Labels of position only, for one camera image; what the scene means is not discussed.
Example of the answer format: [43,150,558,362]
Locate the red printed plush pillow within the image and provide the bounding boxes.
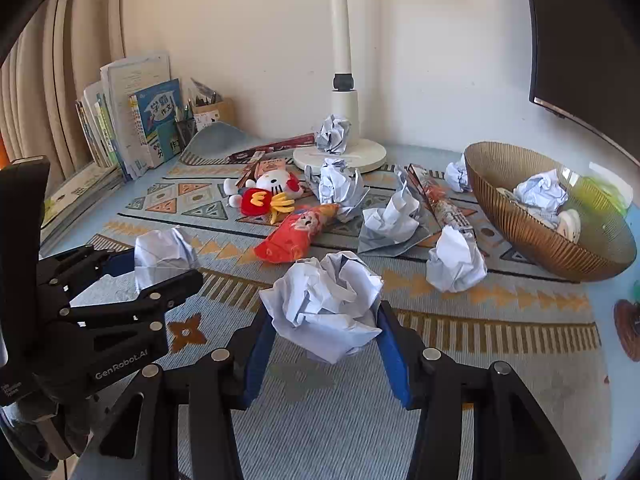
[254,204,338,264]

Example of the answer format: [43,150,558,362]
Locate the hello kitty plush toy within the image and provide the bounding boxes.
[224,169,304,224]

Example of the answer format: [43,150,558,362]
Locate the paper ball large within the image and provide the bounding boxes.
[259,252,383,364]

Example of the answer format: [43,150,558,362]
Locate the printed long carton box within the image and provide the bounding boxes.
[406,164,475,238]

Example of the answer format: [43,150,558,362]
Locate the dark red long box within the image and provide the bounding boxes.
[228,133,316,164]

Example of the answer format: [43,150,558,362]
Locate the crumpled paper near kitty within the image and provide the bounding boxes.
[134,226,200,292]

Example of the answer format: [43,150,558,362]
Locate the flat lying books stack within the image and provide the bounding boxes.
[39,162,124,255]

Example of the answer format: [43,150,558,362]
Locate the patterned blue woven mat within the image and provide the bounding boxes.
[91,127,611,479]

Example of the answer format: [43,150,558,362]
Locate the standing books stack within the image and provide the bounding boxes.
[78,52,184,181]

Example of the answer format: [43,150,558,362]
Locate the black mesh pen holder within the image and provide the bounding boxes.
[175,118,198,151]

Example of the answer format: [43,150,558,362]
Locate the brown round coaster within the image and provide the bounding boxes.
[614,300,640,362]

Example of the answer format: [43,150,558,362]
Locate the small orange box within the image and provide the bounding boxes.
[254,158,286,179]

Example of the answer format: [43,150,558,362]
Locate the brown cardboard organizer box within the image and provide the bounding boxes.
[194,98,238,132]

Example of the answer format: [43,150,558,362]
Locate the crumpled paper centre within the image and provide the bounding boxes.
[305,158,370,223]

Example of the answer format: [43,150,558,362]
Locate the brown ribbed glass bowl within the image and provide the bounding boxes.
[464,141,638,282]

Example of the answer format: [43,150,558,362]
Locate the crumpled paper on lamp base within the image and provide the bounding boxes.
[314,114,352,155]

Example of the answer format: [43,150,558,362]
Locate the beige curtain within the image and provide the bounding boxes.
[1,0,125,190]

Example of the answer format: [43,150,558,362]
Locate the white desk lamp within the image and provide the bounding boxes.
[293,0,386,174]

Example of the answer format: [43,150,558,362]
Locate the crumpled paper by bowl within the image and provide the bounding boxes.
[445,156,472,193]

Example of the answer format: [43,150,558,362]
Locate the black monitor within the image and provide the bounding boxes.
[528,0,639,162]

